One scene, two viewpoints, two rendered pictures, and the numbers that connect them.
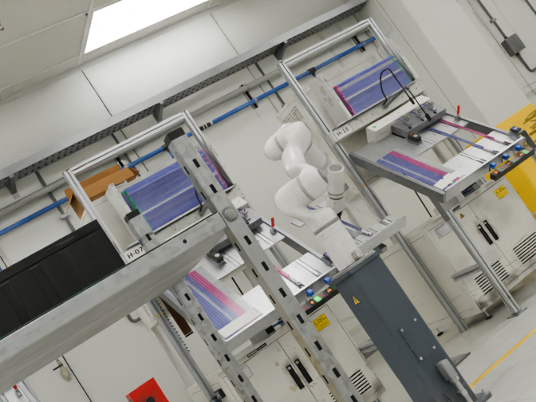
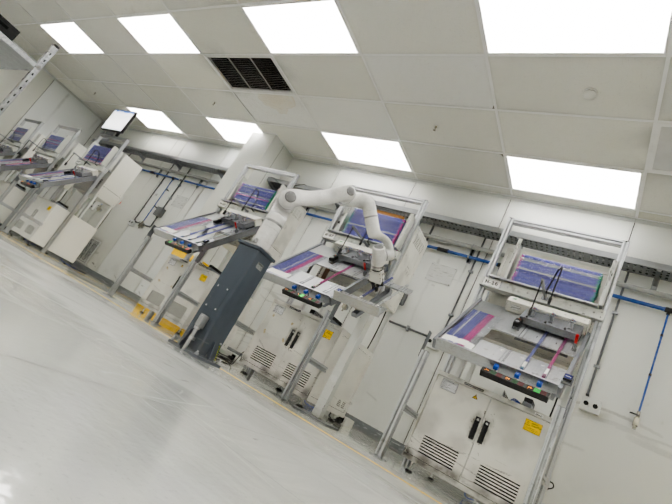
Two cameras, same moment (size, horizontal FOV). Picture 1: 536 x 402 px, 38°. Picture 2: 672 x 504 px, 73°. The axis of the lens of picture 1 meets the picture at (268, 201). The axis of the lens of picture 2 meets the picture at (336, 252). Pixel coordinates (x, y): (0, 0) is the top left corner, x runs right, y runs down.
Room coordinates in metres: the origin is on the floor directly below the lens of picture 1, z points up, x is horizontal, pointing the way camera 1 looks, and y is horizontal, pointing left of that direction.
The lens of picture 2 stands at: (2.25, -2.72, 0.16)
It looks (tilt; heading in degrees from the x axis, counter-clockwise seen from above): 16 degrees up; 63
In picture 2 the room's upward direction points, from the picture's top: 29 degrees clockwise
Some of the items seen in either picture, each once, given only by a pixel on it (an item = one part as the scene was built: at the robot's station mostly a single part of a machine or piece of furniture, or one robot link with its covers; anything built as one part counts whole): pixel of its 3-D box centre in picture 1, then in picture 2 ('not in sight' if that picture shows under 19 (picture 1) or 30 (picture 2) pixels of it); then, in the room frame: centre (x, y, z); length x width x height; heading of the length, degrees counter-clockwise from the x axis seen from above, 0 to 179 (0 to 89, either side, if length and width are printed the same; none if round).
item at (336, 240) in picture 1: (340, 246); (265, 237); (3.11, -0.14, 0.79); 0.19 x 0.19 x 0.18
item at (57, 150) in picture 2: not in sight; (38, 177); (1.37, 5.98, 0.95); 1.37 x 0.82 x 1.90; 27
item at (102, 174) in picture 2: not in sight; (80, 193); (2.03, 4.69, 0.95); 1.36 x 0.82 x 1.90; 27
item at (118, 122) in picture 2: not in sight; (120, 124); (1.90, 4.62, 2.10); 0.58 x 0.14 x 0.41; 117
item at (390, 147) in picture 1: (450, 202); (501, 394); (4.65, -0.90, 0.65); 1.01 x 0.73 x 1.29; 27
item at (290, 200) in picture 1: (304, 207); (281, 210); (3.11, -0.11, 1.00); 0.19 x 0.12 x 0.24; 74
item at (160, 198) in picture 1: (175, 191); (374, 229); (4.07, 0.39, 1.52); 0.51 x 0.13 x 0.27; 117
